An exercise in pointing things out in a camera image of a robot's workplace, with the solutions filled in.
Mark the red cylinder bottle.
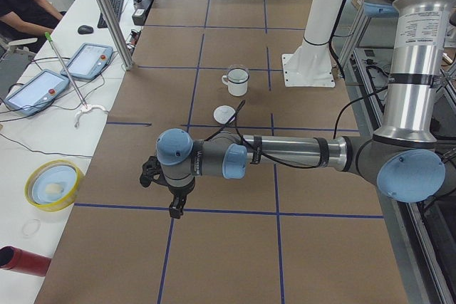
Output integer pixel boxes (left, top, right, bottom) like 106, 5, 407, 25
1, 246, 51, 277

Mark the white enamel mug blue rim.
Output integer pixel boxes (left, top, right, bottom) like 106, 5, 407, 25
222, 65, 249, 97

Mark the near teach pendant tablet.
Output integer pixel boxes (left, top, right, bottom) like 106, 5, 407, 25
4, 69, 70, 117

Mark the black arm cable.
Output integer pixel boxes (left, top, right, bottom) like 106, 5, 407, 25
204, 99, 391, 169

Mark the far teach pendant tablet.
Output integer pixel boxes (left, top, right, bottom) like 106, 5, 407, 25
66, 43, 113, 81

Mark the black computer mouse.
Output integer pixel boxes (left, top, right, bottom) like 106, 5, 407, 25
77, 25, 94, 35

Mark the aluminium frame post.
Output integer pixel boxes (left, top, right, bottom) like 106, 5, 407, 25
96, 0, 133, 70

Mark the reacher grabber stick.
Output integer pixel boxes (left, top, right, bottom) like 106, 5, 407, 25
44, 31, 108, 128

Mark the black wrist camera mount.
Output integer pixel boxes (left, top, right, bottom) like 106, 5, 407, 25
140, 156, 167, 188

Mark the yellow tape roll with plate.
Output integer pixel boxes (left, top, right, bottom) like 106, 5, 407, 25
24, 159, 84, 212

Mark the teach pendant tablet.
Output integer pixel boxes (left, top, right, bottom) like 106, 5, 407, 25
4, 69, 70, 117
66, 43, 113, 81

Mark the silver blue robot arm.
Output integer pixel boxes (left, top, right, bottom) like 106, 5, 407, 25
140, 0, 455, 219

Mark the black keyboard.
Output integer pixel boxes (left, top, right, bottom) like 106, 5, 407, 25
97, 0, 125, 29

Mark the seated person in black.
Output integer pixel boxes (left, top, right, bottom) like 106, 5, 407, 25
1, 0, 63, 53

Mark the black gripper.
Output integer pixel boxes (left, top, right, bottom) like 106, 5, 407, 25
168, 185, 195, 217

